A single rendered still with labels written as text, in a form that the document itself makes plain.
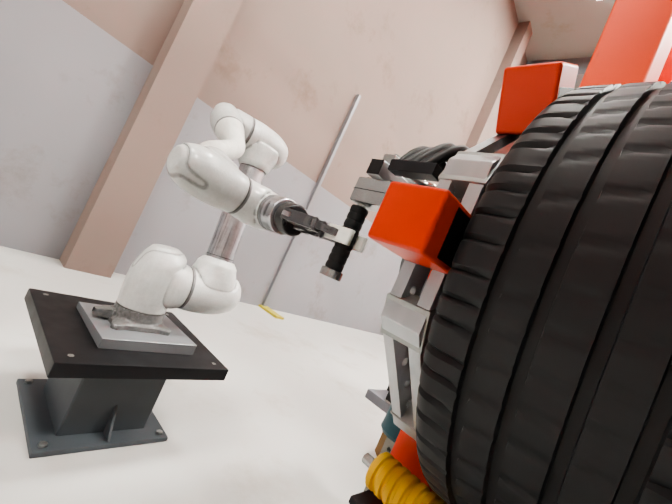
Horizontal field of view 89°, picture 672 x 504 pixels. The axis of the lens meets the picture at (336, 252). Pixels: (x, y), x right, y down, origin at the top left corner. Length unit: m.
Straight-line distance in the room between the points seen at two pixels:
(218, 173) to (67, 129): 2.34
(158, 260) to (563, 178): 1.11
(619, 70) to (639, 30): 0.13
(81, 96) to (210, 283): 2.07
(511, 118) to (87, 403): 1.27
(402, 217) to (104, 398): 1.13
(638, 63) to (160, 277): 1.57
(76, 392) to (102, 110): 2.24
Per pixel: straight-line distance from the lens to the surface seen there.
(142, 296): 1.25
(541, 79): 0.58
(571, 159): 0.39
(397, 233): 0.36
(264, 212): 0.82
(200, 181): 0.79
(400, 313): 0.44
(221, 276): 1.31
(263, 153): 1.38
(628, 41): 1.48
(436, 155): 0.59
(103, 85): 3.13
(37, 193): 3.10
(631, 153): 0.39
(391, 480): 0.59
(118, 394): 1.33
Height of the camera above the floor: 0.77
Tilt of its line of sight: 3 degrees up
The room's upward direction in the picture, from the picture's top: 24 degrees clockwise
